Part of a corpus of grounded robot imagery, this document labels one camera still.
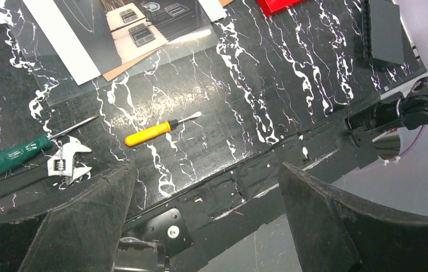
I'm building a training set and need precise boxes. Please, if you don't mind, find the small silver wrench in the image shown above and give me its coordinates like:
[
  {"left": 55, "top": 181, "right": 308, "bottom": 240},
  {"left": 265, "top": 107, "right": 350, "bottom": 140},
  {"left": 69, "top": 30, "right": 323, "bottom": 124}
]
[{"left": 0, "top": 135, "right": 93, "bottom": 211}]

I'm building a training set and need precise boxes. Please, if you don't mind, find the brown fibreboard backing board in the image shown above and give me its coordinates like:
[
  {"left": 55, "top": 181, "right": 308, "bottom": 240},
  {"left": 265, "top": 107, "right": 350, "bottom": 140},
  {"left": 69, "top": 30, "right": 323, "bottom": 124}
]
[{"left": 101, "top": 0, "right": 233, "bottom": 82}]

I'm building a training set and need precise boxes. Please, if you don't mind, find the red picture frame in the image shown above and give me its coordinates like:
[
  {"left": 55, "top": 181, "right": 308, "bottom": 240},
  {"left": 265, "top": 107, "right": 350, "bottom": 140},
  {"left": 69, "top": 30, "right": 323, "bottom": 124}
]
[{"left": 256, "top": 0, "right": 305, "bottom": 17}]

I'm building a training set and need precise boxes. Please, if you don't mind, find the house photo white border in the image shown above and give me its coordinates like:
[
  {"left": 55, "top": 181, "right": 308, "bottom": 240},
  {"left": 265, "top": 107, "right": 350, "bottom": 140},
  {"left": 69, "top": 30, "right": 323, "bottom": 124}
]
[{"left": 23, "top": 0, "right": 226, "bottom": 85}]

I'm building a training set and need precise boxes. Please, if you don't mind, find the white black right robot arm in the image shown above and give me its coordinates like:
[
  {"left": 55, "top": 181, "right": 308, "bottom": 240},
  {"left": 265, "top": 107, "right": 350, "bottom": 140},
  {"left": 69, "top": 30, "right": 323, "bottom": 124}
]
[{"left": 345, "top": 76, "right": 428, "bottom": 147}]

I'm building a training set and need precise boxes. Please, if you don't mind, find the orange handled screwdriver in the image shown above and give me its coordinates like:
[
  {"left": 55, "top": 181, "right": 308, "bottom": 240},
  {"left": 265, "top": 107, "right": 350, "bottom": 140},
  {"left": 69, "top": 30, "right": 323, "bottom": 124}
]
[{"left": 125, "top": 111, "right": 202, "bottom": 147}]

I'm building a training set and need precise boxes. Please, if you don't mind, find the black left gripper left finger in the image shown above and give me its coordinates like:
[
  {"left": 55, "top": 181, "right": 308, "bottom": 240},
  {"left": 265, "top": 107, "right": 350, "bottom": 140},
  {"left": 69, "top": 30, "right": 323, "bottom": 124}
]
[{"left": 0, "top": 163, "right": 137, "bottom": 271}]

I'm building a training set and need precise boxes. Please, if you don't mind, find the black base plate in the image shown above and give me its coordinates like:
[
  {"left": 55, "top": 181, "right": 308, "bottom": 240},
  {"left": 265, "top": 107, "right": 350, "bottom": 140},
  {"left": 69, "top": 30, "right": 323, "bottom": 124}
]
[{"left": 122, "top": 95, "right": 380, "bottom": 271}]

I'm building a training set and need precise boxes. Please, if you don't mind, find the dark grey card sheet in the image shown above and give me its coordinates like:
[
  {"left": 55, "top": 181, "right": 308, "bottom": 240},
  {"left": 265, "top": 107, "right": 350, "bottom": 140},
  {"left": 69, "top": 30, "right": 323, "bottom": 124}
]
[{"left": 361, "top": 0, "right": 404, "bottom": 67}]

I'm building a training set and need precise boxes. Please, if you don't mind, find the green handled screwdriver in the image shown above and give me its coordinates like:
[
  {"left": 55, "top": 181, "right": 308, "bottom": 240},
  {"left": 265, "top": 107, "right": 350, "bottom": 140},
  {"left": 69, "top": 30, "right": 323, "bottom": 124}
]
[{"left": 0, "top": 114, "right": 98, "bottom": 175}]

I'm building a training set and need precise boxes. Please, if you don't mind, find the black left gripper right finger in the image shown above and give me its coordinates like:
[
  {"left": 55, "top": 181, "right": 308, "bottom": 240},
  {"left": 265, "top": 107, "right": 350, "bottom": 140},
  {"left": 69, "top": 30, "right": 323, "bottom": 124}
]
[{"left": 279, "top": 163, "right": 428, "bottom": 271}]

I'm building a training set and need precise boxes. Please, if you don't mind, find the clear acrylic glazing sheet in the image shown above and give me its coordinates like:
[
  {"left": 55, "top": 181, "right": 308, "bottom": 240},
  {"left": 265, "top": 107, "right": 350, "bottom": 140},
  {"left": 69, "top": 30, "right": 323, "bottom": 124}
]
[{"left": 4, "top": 1, "right": 225, "bottom": 105}]

